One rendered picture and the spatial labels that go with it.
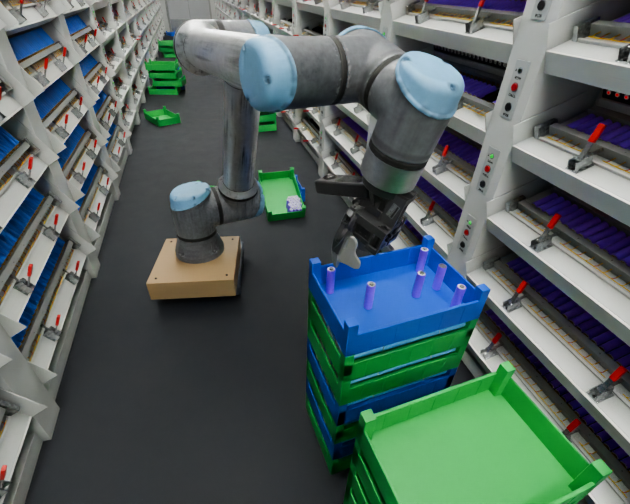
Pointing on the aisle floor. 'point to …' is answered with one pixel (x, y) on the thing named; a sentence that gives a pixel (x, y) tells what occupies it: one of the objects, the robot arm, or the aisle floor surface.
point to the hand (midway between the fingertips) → (340, 255)
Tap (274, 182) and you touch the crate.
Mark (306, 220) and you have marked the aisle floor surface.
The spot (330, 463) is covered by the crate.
